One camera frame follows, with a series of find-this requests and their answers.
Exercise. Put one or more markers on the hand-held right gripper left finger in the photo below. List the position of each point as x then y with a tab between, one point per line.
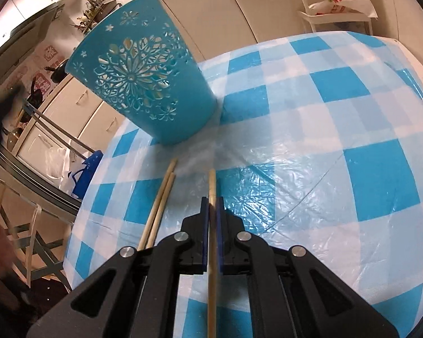
204	218

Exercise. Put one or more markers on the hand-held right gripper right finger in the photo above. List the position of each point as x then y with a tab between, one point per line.
220	218

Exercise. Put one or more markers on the wooden chopstick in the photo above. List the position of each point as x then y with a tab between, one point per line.
162	190
212	190
164	204

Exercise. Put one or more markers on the teal cutout utensil holder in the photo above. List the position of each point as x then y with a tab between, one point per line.
141	77

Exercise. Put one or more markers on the black kettle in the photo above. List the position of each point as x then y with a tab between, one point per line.
34	95

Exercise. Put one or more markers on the white plastic bag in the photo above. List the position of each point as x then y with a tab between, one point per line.
58	165

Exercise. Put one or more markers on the black wok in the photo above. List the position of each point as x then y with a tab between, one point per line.
58	70

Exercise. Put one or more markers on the steel range hood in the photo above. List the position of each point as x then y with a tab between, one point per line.
24	38

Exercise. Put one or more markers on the blue shopping bag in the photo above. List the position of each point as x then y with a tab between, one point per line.
86	174

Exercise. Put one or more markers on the white folding rack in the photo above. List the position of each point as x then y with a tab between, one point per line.
31	232

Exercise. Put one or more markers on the blue white checkered tablecloth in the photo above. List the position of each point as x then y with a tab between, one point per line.
303	130

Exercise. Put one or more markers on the white rolling cart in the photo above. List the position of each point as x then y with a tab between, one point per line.
324	20

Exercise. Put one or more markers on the white bag with red print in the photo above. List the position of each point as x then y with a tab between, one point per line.
342	5

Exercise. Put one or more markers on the pink wall stickers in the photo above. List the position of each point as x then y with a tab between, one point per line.
44	67

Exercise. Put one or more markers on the wall utensil rack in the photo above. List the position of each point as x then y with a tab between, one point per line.
95	12

